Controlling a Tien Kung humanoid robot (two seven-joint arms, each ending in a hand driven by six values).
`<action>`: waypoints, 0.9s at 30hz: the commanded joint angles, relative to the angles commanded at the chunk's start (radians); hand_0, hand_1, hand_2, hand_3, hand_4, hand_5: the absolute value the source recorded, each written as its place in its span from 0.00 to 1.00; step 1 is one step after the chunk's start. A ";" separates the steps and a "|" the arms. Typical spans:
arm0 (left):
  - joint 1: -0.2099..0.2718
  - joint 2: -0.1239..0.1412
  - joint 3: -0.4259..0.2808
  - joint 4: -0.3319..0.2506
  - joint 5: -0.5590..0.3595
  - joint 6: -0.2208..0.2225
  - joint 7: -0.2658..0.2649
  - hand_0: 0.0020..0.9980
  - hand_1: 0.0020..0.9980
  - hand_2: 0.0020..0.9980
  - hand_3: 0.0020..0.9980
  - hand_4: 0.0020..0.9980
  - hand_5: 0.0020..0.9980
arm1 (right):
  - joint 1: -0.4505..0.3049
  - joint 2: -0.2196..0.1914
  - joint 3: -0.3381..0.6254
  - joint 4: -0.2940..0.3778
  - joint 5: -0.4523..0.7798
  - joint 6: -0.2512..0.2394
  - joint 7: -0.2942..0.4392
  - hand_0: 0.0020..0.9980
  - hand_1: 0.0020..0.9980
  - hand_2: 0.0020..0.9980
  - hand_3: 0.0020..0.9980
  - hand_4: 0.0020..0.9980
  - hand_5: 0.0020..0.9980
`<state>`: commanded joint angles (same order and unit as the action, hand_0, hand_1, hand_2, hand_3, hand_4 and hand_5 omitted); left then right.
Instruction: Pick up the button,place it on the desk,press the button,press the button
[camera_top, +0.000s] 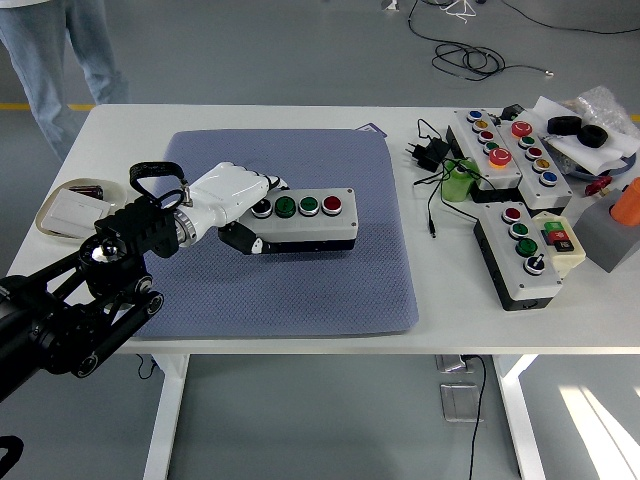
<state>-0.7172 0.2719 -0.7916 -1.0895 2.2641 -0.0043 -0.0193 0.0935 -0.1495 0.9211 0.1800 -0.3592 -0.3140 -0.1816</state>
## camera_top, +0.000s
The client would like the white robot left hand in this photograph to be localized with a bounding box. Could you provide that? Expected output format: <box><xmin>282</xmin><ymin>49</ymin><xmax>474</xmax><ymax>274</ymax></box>
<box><xmin>185</xmin><ymin>161</ymin><xmax>291</xmax><ymax>257</ymax></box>

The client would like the four-button control box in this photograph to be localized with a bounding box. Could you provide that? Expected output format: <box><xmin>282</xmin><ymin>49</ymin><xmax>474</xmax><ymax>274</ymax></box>
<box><xmin>472</xmin><ymin>201</ymin><xmax>564</xmax><ymax>312</ymax></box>
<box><xmin>238</xmin><ymin>187</ymin><xmax>360</xmax><ymax>254</ymax></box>

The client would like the five-button box, mushroom at end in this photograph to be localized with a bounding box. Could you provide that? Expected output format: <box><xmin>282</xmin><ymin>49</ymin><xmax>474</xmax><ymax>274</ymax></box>
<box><xmin>444</xmin><ymin>108</ymin><xmax>525</xmax><ymax>204</ymax></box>

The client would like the five-button box, mushroom at head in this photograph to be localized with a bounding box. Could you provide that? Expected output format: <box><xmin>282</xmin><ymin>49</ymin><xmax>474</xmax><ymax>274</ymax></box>
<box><xmin>494</xmin><ymin>118</ymin><xmax>575</xmax><ymax>211</ymax></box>

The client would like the cream oval tray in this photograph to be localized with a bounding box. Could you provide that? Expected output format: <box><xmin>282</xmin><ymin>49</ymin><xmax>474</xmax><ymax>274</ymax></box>
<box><xmin>35</xmin><ymin>177</ymin><xmax>129</xmax><ymax>246</ymax></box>

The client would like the blue-grey textured mat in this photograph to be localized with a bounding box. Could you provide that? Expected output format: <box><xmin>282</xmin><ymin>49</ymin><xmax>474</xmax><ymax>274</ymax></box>
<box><xmin>132</xmin><ymin>128</ymin><xmax>420</xmax><ymax>341</ymax></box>

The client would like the person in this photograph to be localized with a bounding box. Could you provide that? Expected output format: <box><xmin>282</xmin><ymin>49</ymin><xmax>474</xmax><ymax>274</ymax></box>
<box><xmin>0</xmin><ymin>0</ymin><xmax>130</xmax><ymax>161</ymax></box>

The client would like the white table leg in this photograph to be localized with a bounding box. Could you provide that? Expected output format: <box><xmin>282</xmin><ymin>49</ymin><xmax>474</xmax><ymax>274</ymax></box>
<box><xmin>492</xmin><ymin>353</ymin><xmax>546</xmax><ymax>480</ymax></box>
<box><xmin>142</xmin><ymin>353</ymin><xmax>191</xmax><ymax>480</ymax></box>

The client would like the metal floor socket box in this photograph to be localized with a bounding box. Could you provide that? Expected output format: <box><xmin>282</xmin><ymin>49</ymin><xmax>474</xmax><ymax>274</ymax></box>
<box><xmin>439</xmin><ymin>382</ymin><xmax>485</xmax><ymax>424</ymax></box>

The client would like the black robot body part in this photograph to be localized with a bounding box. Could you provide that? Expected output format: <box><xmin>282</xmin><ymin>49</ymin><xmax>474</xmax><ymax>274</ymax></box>
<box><xmin>0</xmin><ymin>435</ymin><xmax>25</xmax><ymax>474</ymax></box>

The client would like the red knob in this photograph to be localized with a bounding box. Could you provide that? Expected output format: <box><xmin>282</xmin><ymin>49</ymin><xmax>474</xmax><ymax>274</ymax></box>
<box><xmin>585</xmin><ymin>175</ymin><xmax>614</xmax><ymax>197</ymax></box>

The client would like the grey block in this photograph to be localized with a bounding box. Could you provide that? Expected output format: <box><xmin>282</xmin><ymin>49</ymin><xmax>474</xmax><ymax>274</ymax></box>
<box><xmin>571</xmin><ymin>187</ymin><xmax>640</xmax><ymax>274</ymax></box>

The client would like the clear bubble wrap bag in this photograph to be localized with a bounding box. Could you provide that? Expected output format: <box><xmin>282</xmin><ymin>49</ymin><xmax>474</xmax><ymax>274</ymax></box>
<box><xmin>562</xmin><ymin>85</ymin><xmax>639</xmax><ymax>139</ymax></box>

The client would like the orange cylinder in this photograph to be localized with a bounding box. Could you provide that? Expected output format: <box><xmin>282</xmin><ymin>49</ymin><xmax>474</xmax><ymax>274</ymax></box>
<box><xmin>609</xmin><ymin>177</ymin><xmax>640</xmax><ymax>226</ymax></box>

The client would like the white wall switch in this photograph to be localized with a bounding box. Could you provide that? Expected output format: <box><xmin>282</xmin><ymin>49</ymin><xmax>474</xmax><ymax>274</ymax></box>
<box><xmin>40</xmin><ymin>189</ymin><xmax>114</xmax><ymax>236</ymax></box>

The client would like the short black hanging cable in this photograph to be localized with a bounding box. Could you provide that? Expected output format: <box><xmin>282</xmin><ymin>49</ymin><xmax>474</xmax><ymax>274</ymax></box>
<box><xmin>135</xmin><ymin>353</ymin><xmax>159</xmax><ymax>380</ymax></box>

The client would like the black power adapter with cord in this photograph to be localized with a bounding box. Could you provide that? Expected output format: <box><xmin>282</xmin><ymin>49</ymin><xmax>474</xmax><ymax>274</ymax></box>
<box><xmin>403</xmin><ymin>118</ymin><xmax>481</xmax><ymax>239</ymax></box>

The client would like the coiled black floor cable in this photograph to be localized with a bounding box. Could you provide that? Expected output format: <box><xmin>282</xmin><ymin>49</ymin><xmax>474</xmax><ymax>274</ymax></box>
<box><xmin>407</xmin><ymin>0</ymin><xmax>555</xmax><ymax>81</ymax></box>

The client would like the socket bracket under table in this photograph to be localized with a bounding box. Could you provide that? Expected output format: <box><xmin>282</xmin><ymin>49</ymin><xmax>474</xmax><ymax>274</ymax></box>
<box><xmin>434</xmin><ymin>353</ymin><xmax>481</xmax><ymax>374</ymax></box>

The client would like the white floor cable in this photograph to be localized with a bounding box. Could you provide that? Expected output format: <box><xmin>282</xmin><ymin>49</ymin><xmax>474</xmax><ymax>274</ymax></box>
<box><xmin>438</xmin><ymin>0</ymin><xmax>479</xmax><ymax>24</ymax></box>

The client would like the black cable under table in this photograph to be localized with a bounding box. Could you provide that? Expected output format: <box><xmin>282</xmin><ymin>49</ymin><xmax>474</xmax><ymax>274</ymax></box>
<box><xmin>467</xmin><ymin>354</ymin><xmax>489</xmax><ymax>480</ymax></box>

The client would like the black foam ring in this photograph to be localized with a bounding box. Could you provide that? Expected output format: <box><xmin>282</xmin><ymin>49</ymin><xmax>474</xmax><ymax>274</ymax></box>
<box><xmin>546</xmin><ymin>115</ymin><xmax>584</xmax><ymax>136</ymax></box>
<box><xmin>578</xmin><ymin>124</ymin><xmax>609</xmax><ymax>149</ymax></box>

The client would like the cream switch with green red keys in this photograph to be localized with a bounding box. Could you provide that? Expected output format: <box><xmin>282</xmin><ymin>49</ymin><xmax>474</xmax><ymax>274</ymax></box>
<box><xmin>530</xmin><ymin>210</ymin><xmax>586</xmax><ymax>279</ymax></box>

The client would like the blue ring plate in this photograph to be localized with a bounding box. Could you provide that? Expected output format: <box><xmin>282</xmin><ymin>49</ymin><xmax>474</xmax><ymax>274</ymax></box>
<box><xmin>567</xmin><ymin>152</ymin><xmax>639</xmax><ymax>181</ymax></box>

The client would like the long black floor cable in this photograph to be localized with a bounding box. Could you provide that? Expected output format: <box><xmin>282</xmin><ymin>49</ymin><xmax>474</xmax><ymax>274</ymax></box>
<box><xmin>499</xmin><ymin>0</ymin><xmax>640</xmax><ymax>35</ymax></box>

